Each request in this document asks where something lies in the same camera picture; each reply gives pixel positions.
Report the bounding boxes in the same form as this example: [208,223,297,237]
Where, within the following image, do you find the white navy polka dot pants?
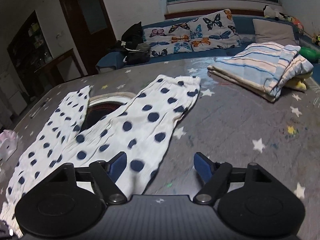
[1,75,201,232]

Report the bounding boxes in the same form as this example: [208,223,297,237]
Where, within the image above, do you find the black clothes pile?
[116,22,151,65]

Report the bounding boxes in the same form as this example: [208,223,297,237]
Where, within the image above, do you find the grey star tablecloth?
[1,58,319,239]

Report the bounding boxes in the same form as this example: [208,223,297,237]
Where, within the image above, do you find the round induction cooktop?
[80,92,136,132]

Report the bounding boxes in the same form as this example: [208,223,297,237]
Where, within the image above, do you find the black pen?
[29,98,49,119]

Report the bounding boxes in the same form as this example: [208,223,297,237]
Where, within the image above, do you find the pink white cloth bag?
[0,129,18,161]

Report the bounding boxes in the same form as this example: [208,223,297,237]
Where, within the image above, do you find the striped folded blanket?
[207,42,313,102]

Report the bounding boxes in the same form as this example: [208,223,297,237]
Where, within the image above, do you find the white refrigerator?
[1,72,27,115]

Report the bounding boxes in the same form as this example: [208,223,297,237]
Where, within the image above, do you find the dark wooden cabinet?
[7,12,84,97]

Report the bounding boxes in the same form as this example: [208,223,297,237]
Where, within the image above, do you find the yellow folded cloth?
[285,72,313,92]

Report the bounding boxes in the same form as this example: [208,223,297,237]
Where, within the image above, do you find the blue sofa bench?
[96,15,319,73]

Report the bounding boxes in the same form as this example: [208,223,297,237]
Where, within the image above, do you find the butterfly print pillow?
[143,9,241,57]

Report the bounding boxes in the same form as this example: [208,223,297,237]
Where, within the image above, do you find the grey plain pillow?
[252,19,298,46]

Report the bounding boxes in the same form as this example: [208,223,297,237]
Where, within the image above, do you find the green bowl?
[299,47,320,63]

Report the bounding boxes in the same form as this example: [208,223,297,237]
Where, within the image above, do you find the dark wooden door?
[59,0,116,75]

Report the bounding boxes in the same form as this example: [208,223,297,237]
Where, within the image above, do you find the plush toy panda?
[263,5,292,22]

